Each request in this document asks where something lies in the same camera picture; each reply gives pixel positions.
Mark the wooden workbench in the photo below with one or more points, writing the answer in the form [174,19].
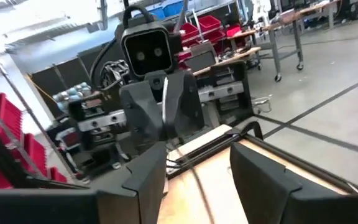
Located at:
[238,56]

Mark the red storage bin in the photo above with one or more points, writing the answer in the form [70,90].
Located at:
[57,175]
[190,31]
[36,152]
[210,22]
[9,115]

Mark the white power adapter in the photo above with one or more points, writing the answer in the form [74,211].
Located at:
[261,100]

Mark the blue plastic bin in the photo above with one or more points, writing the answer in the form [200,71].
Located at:
[158,13]
[172,7]

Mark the grey metal shelf rack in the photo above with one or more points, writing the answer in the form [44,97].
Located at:
[30,112]

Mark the grey metal cart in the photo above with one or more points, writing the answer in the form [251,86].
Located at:
[275,46]

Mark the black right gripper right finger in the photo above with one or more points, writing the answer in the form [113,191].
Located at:
[259,183]

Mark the pale blue grey bundle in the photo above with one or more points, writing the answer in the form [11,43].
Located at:
[73,93]

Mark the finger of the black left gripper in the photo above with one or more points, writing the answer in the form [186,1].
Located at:
[145,115]
[185,105]

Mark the light blue framed screen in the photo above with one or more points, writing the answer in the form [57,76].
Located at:
[70,138]

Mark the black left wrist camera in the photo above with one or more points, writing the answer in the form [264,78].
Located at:
[148,53]

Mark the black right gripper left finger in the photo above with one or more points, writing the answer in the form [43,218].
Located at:
[148,180]

